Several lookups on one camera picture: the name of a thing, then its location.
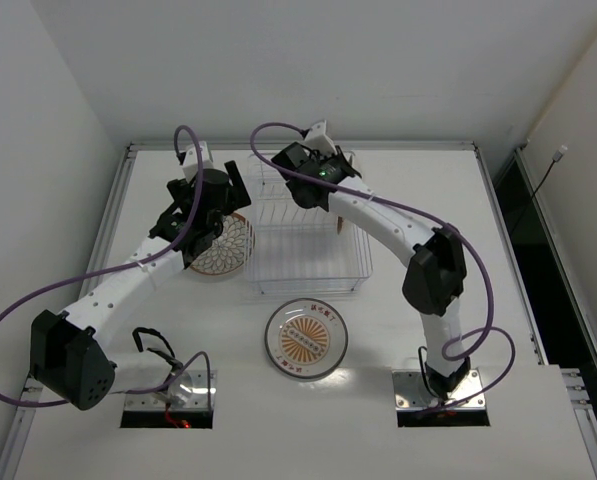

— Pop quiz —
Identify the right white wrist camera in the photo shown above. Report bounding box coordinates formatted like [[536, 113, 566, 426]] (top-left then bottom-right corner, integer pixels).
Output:
[[303, 120, 338, 158]]

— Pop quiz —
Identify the metal base plate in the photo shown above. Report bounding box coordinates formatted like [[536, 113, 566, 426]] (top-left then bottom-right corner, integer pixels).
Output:
[[392, 369, 486, 413], [124, 370, 217, 414]]

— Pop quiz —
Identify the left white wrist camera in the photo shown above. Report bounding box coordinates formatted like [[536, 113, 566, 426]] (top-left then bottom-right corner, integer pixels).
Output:
[[181, 141, 213, 182]]

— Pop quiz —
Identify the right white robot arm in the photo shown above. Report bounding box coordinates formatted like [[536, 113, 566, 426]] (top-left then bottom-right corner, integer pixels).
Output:
[[271, 142, 470, 400]]

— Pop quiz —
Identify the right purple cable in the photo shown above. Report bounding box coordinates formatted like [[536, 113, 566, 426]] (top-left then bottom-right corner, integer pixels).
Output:
[[250, 121, 517, 416]]

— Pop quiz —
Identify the purple cable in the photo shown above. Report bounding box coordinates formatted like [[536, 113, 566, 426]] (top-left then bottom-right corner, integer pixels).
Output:
[[250, 121, 517, 416], [0, 123, 214, 406]]

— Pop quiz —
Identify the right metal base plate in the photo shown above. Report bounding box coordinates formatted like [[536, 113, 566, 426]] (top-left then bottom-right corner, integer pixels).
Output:
[[392, 369, 486, 413]]

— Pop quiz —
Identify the black cable white plug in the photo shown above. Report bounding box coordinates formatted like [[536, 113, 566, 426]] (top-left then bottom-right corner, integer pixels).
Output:
[[514, 144, 568, 228]]

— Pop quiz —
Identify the sunburst pattern plate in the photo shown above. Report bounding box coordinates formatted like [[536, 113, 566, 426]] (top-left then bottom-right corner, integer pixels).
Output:
[[263, 297, 349, 381]]

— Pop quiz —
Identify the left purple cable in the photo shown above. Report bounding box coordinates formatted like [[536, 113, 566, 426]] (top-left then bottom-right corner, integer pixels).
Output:
[[0, 123, 214, 406]]

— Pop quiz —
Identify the floral orange-rim plate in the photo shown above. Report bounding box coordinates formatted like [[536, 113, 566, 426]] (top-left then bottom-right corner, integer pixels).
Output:
[[336, 151, 357, 234], [190, 213, 255, 276]]

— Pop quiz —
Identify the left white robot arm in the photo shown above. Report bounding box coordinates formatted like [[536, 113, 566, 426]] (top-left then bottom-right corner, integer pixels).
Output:
[[30, 161, 251, 411]]

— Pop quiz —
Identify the white wire dish rack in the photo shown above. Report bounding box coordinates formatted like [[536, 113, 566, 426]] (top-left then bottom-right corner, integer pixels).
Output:
[[245, 154, 373, 296]]

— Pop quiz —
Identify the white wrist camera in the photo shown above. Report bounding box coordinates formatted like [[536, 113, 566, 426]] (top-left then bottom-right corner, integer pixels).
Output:
[[181, 141, 213, 182], [303, 120, 338, 158]]

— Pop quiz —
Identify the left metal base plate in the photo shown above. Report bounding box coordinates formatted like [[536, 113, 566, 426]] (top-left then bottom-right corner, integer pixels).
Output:
[[124, 370, 217, 414]]

